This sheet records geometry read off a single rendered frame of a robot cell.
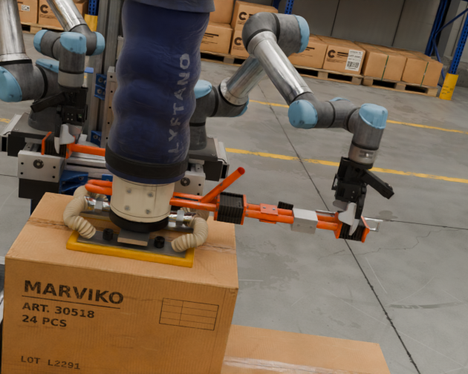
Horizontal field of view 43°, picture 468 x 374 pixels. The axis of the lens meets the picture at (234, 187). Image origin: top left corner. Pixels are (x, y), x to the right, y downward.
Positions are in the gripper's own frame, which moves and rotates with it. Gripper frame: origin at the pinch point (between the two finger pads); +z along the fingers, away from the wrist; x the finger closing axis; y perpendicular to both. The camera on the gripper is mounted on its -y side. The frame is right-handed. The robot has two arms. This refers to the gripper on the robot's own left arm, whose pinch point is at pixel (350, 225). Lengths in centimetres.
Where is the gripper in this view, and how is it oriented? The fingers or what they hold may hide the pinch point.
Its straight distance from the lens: 176.7
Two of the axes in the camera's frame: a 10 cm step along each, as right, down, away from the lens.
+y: -9.8, -1.6, -0.8
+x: 0.1, 4.0, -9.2
